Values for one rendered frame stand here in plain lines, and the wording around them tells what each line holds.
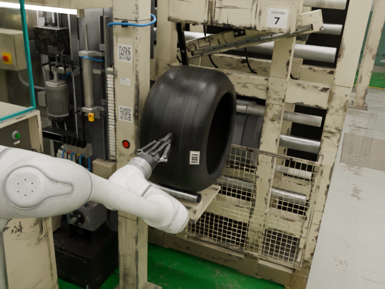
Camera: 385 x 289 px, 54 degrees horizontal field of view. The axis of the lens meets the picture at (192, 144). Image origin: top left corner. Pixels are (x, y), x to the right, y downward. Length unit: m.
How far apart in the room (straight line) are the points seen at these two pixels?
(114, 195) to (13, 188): 0.36
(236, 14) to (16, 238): 1.41
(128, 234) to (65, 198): 1.51
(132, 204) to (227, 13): 1.10
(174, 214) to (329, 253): 2.10
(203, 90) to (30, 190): 1.04
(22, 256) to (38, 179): 1.34
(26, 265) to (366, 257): 2.35
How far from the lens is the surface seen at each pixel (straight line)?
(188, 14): 1.91
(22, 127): 1.82
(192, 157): 1.54
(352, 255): 3.21
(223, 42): 2.00
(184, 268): 2.77
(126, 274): 2.40
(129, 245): 2.24
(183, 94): 1.57
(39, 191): 0.66
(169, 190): 1.81
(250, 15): 1.81
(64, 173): 0.70
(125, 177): 1.24
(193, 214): 1.79
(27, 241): 1.98
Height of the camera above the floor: 1.83
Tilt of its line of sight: 23 degrees down
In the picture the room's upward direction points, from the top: 4 degrees clockwise
